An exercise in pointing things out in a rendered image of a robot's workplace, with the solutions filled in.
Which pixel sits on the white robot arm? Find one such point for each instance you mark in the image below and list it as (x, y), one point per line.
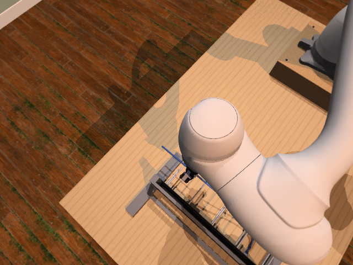
(280, 201)

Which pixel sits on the grey metal rack with patch panel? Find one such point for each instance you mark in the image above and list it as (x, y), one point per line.
(157, 183)

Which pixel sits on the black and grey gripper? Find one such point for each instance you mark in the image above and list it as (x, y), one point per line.
(188, 175)

